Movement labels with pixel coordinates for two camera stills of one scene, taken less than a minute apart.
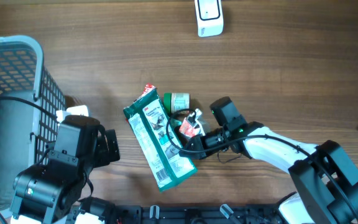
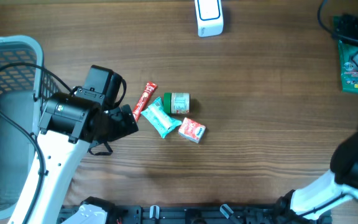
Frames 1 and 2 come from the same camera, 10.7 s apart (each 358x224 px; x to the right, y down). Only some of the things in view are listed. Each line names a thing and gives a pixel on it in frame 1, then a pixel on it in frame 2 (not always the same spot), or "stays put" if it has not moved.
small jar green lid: x=174 y=102 stays put
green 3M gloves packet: x=168 y=164 -> x=354 y=79
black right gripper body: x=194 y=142 -> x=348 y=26
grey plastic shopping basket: x=20 y=101 stays put
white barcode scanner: x=209 y=17 stays put
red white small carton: x=187 y=128 stays put
